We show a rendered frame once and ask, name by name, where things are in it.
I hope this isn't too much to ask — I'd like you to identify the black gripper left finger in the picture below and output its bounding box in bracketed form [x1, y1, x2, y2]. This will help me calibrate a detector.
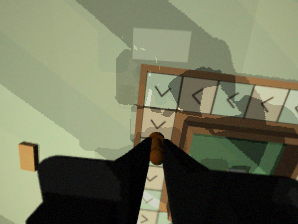
[37, 137, 152, 224]

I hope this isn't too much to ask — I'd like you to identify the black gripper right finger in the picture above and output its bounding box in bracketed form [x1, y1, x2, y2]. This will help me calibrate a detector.
[162, 139, 298, 224]

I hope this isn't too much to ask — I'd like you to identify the orange game pawn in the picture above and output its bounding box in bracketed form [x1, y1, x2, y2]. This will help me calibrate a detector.
[149, 132, 165, 166]

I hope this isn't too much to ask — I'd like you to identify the tan rectangular block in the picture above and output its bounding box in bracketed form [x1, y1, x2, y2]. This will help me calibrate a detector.
[18, 142, 39, 172]

